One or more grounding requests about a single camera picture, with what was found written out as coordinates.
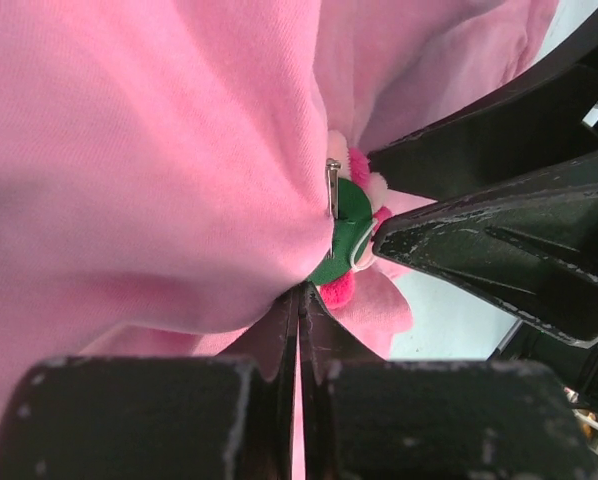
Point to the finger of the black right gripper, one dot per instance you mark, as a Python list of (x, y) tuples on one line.
[(530, 123)]

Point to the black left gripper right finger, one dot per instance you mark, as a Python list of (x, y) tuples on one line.
[(369, 418)]

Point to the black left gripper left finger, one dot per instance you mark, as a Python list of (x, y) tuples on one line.
[(227, 416)]

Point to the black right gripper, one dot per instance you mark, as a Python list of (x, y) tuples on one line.
[(528, 246)]

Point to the pink t-shirt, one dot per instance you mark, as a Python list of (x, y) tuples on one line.
[(163, 163)]

